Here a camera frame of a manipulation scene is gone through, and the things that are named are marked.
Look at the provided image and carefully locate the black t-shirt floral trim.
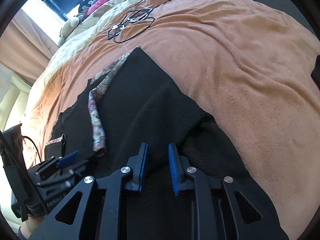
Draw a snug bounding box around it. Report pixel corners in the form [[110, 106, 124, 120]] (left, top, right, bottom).
[[44, 45, 251, 240]]

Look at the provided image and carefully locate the stack of folded clothes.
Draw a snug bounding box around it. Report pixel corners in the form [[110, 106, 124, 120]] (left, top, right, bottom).
[[311, 55, 320, 89]]

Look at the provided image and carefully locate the person's left hand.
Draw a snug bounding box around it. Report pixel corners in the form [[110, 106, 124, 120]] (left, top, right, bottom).
[[20, 216, 45, 239]]

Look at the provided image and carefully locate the orange bed blanket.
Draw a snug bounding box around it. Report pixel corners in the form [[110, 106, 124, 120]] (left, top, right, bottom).
[[22, 0, 319, 239]]

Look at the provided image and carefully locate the cream duvet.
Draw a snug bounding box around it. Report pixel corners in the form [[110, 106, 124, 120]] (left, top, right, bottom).
[[43, 0, 151, 81]]

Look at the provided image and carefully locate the left pink curtain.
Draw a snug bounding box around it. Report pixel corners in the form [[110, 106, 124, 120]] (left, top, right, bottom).
[[1, 9, 58, 84]]

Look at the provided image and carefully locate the white plush toy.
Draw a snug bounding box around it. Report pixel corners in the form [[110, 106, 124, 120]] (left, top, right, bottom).
[[57, 14, 84, 47]]

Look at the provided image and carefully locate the pink cloth on daybed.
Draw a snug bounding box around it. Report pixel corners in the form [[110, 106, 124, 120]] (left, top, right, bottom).
[[87, 0, 110, 15]]

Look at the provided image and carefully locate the black penguin plush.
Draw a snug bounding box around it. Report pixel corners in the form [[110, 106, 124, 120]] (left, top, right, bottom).
[[78, 0, 94, 14]]

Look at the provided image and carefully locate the black cable on bed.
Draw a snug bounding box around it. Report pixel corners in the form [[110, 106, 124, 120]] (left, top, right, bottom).
[[107, 0, 181, 44]]

